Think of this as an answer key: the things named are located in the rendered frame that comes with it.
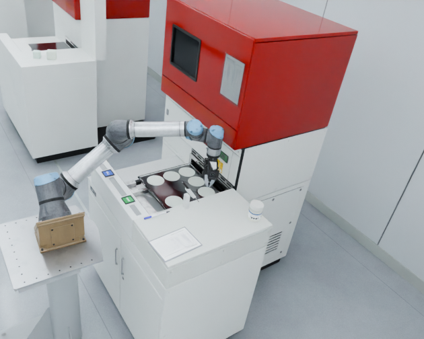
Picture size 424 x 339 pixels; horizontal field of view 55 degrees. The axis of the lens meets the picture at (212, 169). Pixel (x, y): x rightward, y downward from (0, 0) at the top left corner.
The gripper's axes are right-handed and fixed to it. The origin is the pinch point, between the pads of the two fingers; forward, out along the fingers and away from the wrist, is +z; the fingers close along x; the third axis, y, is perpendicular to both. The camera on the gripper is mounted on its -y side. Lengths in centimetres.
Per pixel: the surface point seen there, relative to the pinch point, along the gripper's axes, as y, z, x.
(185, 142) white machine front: 49, 2, 12
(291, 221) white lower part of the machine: 36, 52, -69
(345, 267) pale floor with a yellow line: 38, 98, -126
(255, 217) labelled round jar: -25.2, -0.5, -22.5
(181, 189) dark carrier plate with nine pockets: 7.7, 9.3, 14.2
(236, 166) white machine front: 4.5, -11.4, -14.4
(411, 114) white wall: 71, -24, -147
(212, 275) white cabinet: -44.2, 22.5, -2.2
